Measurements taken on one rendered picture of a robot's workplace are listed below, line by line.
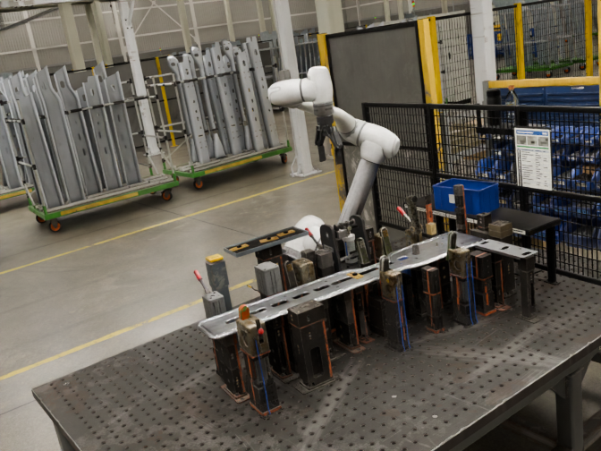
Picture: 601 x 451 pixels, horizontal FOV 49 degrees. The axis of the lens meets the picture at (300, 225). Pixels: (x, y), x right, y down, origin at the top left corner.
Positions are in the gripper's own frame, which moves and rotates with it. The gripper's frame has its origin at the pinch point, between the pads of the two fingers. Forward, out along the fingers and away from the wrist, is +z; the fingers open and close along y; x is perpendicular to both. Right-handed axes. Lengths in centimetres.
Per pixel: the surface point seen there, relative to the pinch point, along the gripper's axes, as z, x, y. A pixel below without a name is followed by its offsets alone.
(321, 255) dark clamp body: 38.5, -17.2, 9.4
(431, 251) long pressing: 46, 29, 28
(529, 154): 14, 90, 33
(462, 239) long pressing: 46, 49, 28
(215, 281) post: 40, -63, -5
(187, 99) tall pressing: 14, 209, -733
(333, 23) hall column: -64, 427, -633
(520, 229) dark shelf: 44, 68, 45
